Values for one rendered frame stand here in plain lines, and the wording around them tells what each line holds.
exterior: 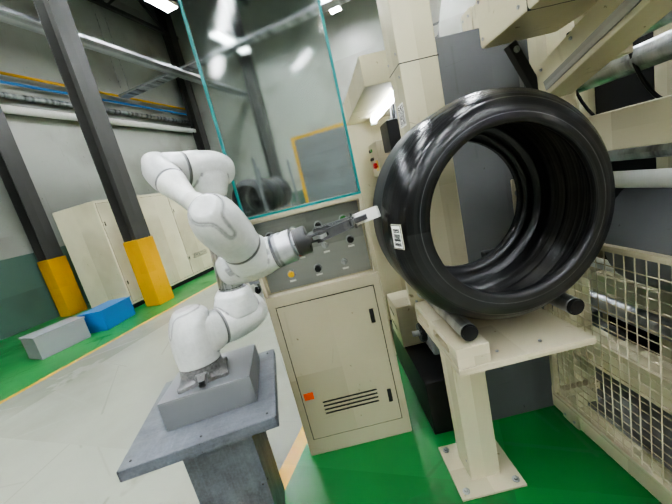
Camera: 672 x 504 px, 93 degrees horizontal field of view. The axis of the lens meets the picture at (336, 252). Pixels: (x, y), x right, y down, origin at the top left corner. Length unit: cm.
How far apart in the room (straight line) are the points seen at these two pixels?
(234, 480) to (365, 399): 69
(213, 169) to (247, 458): 108
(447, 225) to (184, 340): 102
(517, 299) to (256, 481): 115
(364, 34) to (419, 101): 981
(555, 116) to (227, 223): 75
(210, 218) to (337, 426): 142
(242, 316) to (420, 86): 105
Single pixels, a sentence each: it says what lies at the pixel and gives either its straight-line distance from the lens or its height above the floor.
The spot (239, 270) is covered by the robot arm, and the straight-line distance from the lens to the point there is 82.
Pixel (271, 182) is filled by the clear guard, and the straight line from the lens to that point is 148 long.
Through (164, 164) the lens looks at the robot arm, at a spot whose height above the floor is 153.
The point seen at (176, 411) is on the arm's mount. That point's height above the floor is 71.
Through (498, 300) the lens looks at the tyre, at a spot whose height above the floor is 98.
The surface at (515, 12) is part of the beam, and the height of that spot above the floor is 165.
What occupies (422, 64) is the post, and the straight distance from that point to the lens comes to 121.
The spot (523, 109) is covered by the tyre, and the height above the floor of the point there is 140.
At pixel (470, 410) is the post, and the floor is 35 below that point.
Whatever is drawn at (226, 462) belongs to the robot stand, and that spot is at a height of 45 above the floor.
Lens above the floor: 134
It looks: 12 degrees down
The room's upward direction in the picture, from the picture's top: 13 degrees counter-clockwise
